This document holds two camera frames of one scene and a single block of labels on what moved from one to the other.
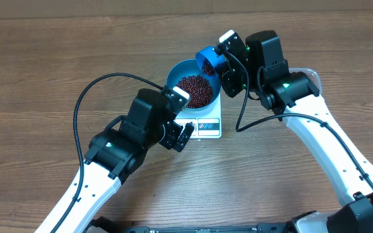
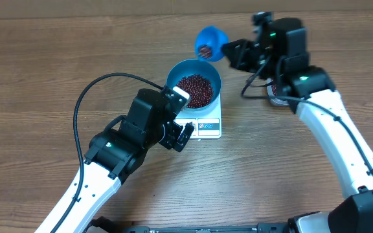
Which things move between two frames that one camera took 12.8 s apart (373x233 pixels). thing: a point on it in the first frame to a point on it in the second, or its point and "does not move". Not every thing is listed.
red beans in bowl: [199, 88] does not move
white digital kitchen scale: [207, 123] does not move
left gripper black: [171, 141] does not move
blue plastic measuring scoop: [207, 60] to [214, 36]
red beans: [208, 68] to [205, 52]
